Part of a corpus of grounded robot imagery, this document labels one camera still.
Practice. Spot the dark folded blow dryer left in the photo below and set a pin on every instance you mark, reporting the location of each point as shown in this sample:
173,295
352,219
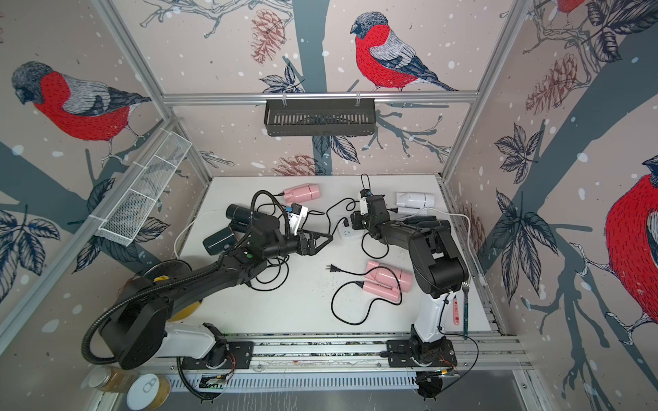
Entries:
239,218

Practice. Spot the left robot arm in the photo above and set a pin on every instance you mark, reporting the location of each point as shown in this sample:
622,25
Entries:
132,331

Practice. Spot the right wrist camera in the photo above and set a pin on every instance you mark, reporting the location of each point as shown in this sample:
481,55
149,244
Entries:
365,193

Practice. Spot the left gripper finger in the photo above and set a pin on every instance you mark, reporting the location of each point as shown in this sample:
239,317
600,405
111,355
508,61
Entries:
314,236
310,248

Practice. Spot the dark blow dryer right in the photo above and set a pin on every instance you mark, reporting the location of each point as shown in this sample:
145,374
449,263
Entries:
428,222

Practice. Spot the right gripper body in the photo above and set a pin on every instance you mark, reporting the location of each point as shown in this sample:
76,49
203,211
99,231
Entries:
372,223

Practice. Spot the black metal wall shelf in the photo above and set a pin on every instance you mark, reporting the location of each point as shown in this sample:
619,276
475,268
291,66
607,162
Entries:
320,117

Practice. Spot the pink folded blow dryer front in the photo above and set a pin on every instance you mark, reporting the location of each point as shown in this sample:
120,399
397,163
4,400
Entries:
386,282

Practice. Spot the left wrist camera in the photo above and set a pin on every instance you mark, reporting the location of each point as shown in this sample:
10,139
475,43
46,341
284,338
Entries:
297,214

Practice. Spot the white wire mesh basket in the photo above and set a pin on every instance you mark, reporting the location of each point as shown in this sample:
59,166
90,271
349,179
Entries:
148,180

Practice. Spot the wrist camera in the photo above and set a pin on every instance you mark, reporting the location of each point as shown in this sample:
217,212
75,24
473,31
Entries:
297,214
365,193

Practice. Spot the pink blow dryer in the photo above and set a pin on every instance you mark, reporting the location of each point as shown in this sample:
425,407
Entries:
302,193
386,282

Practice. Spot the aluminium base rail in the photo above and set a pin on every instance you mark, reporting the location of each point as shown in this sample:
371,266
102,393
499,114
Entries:
370,352

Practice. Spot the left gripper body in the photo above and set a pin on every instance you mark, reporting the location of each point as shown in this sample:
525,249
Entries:
286,245

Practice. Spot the spoon with red handle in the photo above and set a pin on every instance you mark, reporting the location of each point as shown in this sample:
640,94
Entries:
456,317

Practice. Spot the glass jar with lid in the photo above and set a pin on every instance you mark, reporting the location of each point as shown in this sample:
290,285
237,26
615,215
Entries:
110,379

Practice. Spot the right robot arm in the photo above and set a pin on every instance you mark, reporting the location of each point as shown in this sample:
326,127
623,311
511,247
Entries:
437,264

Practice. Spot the tin can with lid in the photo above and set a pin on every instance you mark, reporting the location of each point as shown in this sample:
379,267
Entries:
148,392

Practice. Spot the white folded blow dryer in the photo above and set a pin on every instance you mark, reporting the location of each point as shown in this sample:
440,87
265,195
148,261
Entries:
411,203

